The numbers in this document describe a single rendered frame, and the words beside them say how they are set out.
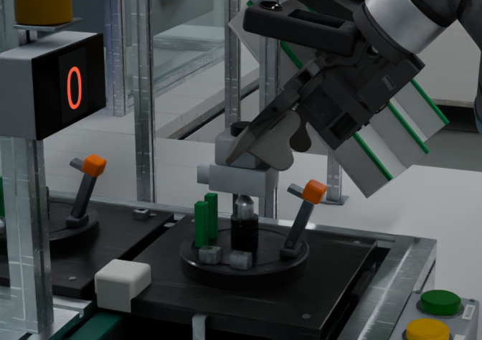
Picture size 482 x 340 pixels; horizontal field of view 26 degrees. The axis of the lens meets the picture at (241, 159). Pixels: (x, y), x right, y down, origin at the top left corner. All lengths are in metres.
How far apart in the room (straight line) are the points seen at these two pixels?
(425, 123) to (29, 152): 0.73
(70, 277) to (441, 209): 0.71
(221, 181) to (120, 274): 0.14
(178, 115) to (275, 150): 1.10
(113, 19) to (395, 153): 0.86
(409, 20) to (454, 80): 4.13
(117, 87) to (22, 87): 1.24
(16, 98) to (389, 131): 0.63
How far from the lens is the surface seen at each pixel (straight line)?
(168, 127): 2.09
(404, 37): 0.98
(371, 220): 1.58
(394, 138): 1.39
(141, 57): 1.33
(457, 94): 5.12
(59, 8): 0.91
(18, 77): 0.89
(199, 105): 2.23
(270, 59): 1.26
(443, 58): 5.09
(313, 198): 1.07
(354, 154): 1.28
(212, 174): 1.09
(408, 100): 1.54
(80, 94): 0.95
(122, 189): 1.71
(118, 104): 2.13
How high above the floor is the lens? 1.42
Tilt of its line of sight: 18 degrees down
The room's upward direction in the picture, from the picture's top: straight up
